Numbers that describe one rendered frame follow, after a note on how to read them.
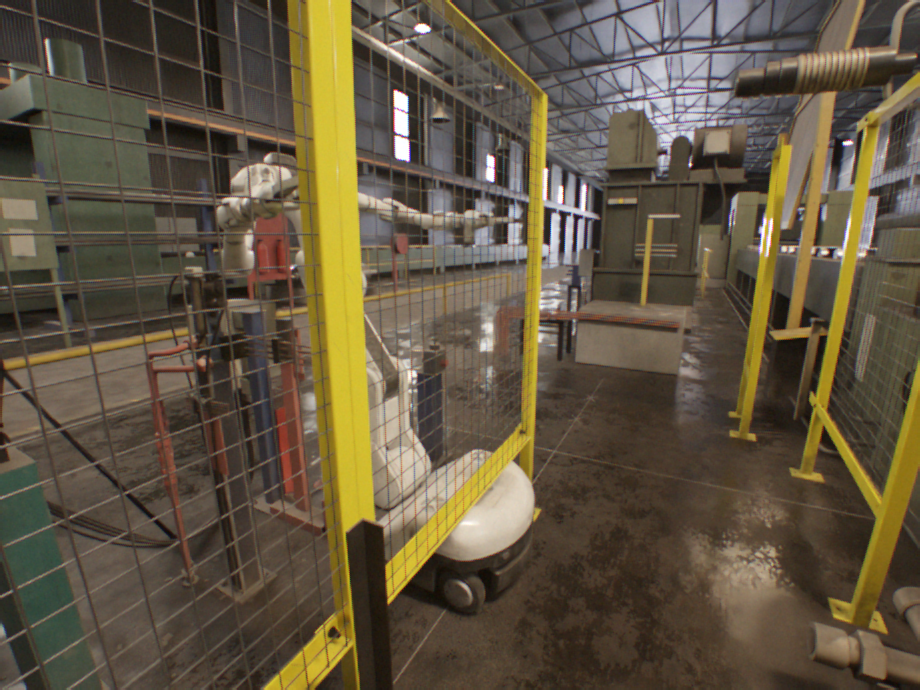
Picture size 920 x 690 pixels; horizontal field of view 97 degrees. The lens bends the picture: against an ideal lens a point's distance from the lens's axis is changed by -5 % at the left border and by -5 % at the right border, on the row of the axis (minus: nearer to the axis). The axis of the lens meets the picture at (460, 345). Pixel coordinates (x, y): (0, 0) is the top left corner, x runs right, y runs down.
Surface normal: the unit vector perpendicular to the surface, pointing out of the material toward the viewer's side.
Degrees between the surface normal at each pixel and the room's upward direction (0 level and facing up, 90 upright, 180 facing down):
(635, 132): 90
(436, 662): 0
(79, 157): 90
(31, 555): 90
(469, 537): 52
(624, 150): 90
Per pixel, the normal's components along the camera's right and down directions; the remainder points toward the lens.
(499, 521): 0.45, -0.54
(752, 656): 0.00, -0.97
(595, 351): -0.47, 0.21
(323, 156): 0.88, 0.11
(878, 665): -0.40, -0.31
